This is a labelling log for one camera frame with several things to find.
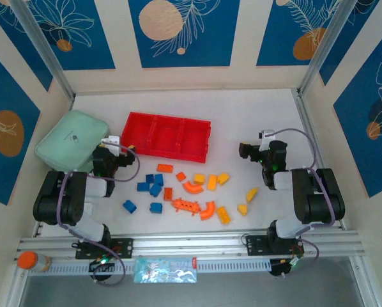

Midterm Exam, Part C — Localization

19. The yellow curved slope lego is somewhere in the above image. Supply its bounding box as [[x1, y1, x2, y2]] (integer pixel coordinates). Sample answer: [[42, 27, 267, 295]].
[[245, 187, 259, 204]]

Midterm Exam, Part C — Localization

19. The yellow rounded long lego brick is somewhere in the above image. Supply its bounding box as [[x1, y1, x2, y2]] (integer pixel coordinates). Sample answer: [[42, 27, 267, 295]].
[[216, 206, 232, 225]]

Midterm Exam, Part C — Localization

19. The long orange spiked lego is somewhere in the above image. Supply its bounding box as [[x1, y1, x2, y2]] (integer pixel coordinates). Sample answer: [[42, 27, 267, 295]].
[[171, 197, 202, 217]]

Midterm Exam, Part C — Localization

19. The red three-compartment tray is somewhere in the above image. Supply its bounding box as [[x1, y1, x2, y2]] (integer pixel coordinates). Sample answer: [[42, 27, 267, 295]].
[[119, 111, 212, 164]]

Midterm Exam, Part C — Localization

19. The mint green zip pouch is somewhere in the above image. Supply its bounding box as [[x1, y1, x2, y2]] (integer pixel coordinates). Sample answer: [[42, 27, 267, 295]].
[[34, 110, 111, 173]]

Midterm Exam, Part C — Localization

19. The black controller board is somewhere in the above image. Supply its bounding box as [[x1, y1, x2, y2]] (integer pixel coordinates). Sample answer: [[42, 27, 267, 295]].
[[88, 258, 116, 273], [269, 258, 302, 278]]

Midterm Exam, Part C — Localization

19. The light blue wipes packet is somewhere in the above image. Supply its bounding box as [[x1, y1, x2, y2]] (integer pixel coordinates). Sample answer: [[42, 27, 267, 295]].
[[133, 256, 199, 285]]

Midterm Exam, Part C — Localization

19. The bottle with orange cap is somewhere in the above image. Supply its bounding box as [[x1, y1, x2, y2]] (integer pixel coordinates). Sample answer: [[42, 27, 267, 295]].
[[17, 251, 52, 273]]

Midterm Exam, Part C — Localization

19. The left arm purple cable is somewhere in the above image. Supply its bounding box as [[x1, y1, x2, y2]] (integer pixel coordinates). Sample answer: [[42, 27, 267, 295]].
[[56, 143, 143, 287]]

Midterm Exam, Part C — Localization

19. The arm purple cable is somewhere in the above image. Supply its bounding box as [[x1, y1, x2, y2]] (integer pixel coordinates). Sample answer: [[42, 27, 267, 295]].
[[264, 127, 336, 276], [56, 143, 143, 287]]

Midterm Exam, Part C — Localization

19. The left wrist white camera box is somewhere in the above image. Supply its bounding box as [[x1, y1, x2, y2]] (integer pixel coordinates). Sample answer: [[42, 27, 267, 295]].
[[100, 136, 121, 154]]

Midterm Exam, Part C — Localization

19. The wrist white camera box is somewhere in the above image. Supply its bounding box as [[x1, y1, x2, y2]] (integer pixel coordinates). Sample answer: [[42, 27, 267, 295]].
[[100, 136, 121, 154], [259, 129, 277, 151]]

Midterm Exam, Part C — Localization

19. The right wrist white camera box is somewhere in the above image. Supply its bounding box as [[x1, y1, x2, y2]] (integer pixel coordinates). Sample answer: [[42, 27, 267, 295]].
[[259, 129, 277, 151]]

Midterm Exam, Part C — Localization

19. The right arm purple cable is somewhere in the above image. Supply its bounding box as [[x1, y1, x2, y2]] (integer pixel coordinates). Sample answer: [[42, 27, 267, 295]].
[[264, 127, 336, 276]]

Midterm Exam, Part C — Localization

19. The aluminium table edge rail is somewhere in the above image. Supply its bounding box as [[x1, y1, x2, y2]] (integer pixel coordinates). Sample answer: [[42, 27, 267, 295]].
[[291, 88, 326, 175]]

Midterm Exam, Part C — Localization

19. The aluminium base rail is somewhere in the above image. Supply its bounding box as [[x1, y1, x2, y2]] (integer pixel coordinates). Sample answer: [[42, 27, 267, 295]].
[[17, 228, 366, 262]]

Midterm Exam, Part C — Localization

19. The white slotted cable duct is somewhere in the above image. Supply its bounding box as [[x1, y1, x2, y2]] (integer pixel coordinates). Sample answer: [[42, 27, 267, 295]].
[[27, 258, 271, 276]]

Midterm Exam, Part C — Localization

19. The aluminium frame post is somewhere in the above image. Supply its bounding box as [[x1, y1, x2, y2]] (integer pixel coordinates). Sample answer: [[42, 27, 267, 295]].
[[10, 0, 75, 100], [298, 0, 358, 97]]

